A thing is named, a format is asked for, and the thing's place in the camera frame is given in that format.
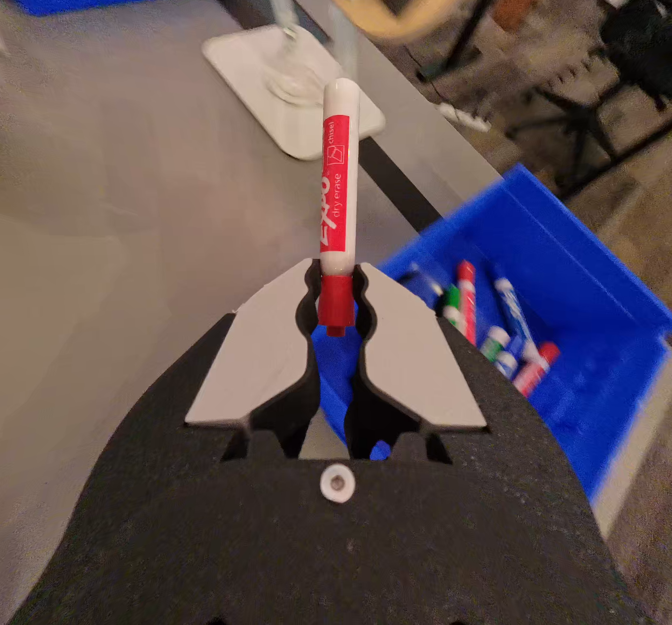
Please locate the black office chair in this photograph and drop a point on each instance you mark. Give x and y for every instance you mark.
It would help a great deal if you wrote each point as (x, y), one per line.
(630, 37)

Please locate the red dry erase marker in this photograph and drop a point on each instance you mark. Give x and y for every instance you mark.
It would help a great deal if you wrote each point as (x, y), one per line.
(336, 174)

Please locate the pile of assorted markers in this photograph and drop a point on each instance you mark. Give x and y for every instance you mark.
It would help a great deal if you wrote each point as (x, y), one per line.
(467, 294)

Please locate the wooden desk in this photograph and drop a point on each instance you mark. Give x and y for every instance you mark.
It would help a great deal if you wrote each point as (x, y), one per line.
(435, 6)

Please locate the blue bin with printed tag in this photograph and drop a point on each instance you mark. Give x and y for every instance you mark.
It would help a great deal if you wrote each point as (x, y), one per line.
(577, 273)

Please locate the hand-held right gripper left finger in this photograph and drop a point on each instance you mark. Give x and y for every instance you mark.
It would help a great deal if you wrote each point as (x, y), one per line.
(257, 362)

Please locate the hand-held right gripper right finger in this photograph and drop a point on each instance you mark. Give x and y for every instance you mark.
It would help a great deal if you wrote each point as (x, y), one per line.
(414, 368)

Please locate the white power strip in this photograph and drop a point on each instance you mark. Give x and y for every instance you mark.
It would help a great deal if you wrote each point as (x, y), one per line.
(464, 117)

